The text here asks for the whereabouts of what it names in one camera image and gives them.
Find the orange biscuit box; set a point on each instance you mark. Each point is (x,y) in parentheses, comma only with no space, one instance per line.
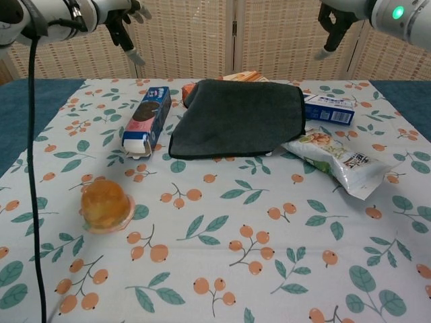
(188,92)

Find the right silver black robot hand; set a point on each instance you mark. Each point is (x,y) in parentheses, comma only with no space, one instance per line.
(338,20)

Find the teal table cover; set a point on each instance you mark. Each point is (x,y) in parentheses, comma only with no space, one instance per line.
(20,111)

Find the blue chocolate cookie box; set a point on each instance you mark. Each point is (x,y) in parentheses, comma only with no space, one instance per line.
(148,114)

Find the orange fruit jelly cup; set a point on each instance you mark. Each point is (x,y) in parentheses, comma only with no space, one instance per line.
(104,205)

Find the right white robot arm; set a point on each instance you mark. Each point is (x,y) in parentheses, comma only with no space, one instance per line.
(397,17)

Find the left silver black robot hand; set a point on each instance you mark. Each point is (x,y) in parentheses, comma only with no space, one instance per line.
(119,23)

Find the woven folding screen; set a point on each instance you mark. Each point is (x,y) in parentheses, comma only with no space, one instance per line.
(219,33)

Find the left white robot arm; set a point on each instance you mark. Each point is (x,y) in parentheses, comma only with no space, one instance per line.
(57,17)

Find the blue white toothpaste box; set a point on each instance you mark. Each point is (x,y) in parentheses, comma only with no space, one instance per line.
(330,111)

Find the blue towel with black trim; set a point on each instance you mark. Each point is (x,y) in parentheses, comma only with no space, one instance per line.
(235,121)

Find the floral orange fruit tablecloth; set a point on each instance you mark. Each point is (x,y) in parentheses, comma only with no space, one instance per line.
(235,218)

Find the white green nut snack bag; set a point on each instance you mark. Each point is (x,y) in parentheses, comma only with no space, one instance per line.
(350,165)

